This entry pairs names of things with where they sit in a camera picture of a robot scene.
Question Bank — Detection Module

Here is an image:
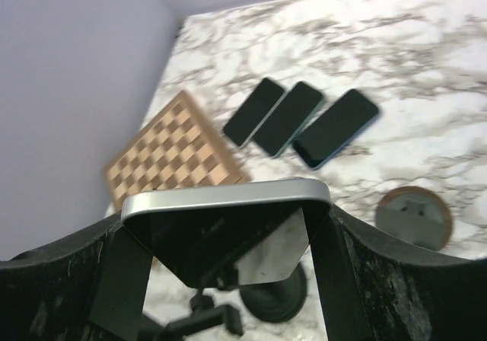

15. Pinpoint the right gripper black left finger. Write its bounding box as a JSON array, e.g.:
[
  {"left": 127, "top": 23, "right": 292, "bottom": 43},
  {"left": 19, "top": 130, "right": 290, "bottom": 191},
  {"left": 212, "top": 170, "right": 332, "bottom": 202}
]
[{"left": 1, "top": 215, "right": 152, "bottom": 340}]

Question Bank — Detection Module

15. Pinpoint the dark phone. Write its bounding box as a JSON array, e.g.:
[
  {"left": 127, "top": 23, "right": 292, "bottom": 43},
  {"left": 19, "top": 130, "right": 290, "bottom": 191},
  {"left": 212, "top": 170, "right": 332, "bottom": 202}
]
[{"left": 292, "top": 89, "right": 380, "bottom": 171}]

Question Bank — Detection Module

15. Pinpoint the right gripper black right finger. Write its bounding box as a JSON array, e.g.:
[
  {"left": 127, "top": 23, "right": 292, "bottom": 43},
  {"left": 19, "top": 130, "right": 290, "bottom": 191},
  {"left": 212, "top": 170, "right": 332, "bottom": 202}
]
[{"left": 310, "top": 202, "right": 486, "bottom": 340}]

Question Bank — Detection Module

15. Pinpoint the wooden chessboard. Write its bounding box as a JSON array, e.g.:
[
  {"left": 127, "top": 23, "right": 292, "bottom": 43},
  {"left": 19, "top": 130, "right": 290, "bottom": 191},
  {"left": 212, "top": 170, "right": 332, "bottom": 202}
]
[{"left": 104, "top": 91, "right": 250, "bottom": 212}]

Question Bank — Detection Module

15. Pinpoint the black phone teal edge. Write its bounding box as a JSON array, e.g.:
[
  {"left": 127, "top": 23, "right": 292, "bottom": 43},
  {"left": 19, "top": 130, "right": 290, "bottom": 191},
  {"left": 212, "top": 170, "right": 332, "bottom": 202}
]
[{"left": 253, "top": 81, "right": 324, "bottom": 158}]

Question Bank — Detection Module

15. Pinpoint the black round-base stand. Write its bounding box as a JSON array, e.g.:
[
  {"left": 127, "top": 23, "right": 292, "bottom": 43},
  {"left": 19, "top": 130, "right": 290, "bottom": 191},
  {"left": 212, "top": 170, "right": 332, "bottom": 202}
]
[{"left": 138, "top": 263, "right": 308, "bottom": 340}]

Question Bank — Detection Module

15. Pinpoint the black phone silver edge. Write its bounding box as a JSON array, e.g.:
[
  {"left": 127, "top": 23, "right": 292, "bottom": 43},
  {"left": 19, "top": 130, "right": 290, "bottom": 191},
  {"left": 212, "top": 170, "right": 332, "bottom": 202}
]
[{"left": 121, "top": 177, "right": 332, "bottom": 289}]

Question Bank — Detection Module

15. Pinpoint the dark round stand centre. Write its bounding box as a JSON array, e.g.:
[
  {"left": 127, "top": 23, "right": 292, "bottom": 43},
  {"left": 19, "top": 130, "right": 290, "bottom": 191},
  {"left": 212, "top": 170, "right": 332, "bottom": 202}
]
[{"left": 374, "top": 186, "right": 454, "bottom": 251}]

